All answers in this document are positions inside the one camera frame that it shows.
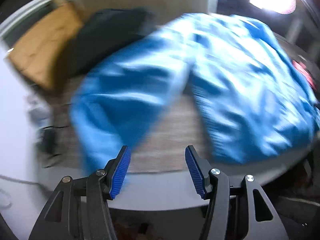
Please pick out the folded black clothes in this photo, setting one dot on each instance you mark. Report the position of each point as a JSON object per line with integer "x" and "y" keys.
{"x": 100, "y": 37}

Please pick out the pink garment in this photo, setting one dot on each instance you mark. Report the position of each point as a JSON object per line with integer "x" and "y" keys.
{"x": 303, "y": 72}

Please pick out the pine wooden board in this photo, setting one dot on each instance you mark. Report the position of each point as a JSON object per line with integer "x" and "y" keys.
{"x": 42, "y": 47}

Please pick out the plaid woven mat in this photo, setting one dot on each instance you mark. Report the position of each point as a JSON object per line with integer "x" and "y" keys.
{"x": 170, "y": 135}

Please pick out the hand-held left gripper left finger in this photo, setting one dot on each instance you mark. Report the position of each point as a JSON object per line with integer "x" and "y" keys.
{"x": 120, "y": 172}

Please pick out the black power adapter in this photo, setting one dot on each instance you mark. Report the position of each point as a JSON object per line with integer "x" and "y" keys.
{"x": 48, "y": 141}

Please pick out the blue jacket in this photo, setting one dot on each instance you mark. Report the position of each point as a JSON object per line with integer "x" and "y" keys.
{"x": 225, "y": 80}

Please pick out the white power strip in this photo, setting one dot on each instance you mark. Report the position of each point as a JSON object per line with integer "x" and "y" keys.
{"x": 37, "y": 112}

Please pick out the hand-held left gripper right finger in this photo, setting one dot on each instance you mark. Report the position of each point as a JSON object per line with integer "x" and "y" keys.
{"x": 196, "y": 172}

